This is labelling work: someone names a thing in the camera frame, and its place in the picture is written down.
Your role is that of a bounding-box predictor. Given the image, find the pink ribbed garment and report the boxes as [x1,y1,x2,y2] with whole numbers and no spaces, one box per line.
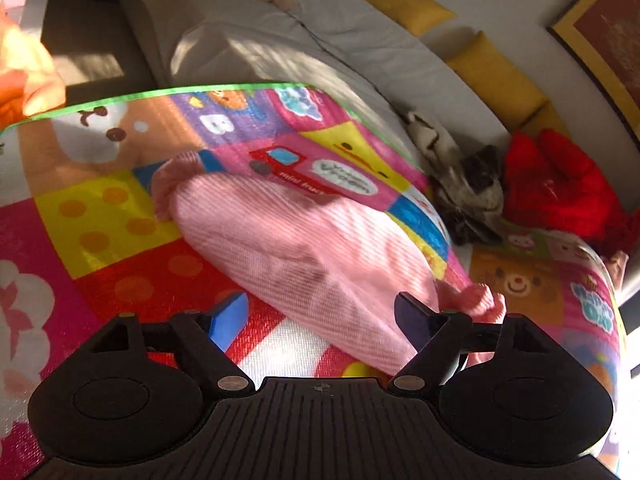
[151,153,506,375]

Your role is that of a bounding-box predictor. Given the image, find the beige and grey crumpled clothes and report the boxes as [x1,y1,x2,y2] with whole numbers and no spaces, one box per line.
[407,110,504,245]

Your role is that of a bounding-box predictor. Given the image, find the colourful cartoon play mat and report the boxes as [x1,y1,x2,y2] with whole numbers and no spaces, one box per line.
[1,84,628,479]

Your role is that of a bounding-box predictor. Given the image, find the red plush cushion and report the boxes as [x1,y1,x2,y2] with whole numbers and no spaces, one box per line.
[502,129,639,257]

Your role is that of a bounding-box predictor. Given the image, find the small pink cloth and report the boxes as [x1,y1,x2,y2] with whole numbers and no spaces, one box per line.
[603,250,629,290]

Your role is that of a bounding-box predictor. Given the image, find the yellow pillow right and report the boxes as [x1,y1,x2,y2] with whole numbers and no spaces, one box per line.
[518,102,572,139]

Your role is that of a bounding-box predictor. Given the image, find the yellow pillow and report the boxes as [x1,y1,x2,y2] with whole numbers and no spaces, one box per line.
[366,0,457,37]
[446,32,549,131]
[518,102,572,139]

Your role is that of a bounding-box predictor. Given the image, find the yellow pillow middle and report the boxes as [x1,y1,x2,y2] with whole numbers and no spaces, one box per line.
[446,32,549,131]

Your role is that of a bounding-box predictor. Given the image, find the orange object at edge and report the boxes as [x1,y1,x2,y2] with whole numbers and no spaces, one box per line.
[0,3,66,129]

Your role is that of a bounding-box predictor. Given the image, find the grey white sofa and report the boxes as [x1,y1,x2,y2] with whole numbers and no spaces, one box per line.
[120,0,510,162]

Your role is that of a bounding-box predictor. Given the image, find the yellow pillow left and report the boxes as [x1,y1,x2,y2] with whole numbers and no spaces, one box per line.
[366,0,457,37]

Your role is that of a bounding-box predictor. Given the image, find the yellow framed wall picture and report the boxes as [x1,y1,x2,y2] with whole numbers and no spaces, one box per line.
[548,0,639,142]

